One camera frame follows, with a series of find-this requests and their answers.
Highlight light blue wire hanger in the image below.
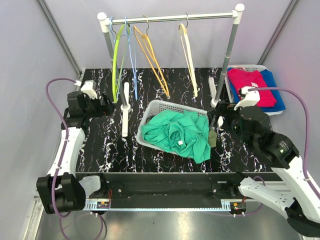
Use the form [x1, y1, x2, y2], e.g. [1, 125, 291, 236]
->
[109, 17, 119, 77]

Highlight cream white hanger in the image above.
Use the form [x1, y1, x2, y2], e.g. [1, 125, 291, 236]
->
[178, 13, 198, 98]

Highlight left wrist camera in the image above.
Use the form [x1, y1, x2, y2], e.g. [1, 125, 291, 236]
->
[80, 80, 98, 100]

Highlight blue folded shirt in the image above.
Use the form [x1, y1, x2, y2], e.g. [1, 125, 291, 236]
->
[229, 69, 286, 113]

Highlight olive green tank top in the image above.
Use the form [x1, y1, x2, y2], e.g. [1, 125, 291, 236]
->
[208, 128, 218, 148]

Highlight white side basket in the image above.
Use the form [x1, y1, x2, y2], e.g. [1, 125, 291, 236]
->
[224, 64, 282, 116]

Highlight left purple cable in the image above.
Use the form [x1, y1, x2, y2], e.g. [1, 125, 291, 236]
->
[45, 77, 107, 240]

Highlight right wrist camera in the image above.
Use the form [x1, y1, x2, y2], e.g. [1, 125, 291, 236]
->
[234, 86, 261, 111]

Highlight white plastic basket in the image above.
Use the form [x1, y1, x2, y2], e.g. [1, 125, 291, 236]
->
[135, 99, 209, 151]

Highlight lime green hanger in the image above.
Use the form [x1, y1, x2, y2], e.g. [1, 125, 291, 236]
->
[111, 23, 130, 107]

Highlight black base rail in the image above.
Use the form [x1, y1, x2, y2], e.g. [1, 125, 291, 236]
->
[84, 172, 243, 212]

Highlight yellow plastic hanger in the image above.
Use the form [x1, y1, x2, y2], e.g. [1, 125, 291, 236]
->
[133, 15, 171, 99]

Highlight white clothes rack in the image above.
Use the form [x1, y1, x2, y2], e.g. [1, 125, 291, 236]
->
[97, 3, 245, 138]

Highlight pink folded shirt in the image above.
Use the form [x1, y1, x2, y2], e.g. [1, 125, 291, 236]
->
[227, 68, 277, 108]

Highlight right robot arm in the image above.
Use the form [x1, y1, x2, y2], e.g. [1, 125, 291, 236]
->
[207, 102, 320, 238]

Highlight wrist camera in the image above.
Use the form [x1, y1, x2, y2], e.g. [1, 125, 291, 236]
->
[80, 80, 98, 100]
[234, 86, 261, 111]

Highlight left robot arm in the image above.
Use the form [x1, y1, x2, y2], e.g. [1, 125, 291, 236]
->
[36, 91, 115, 214]

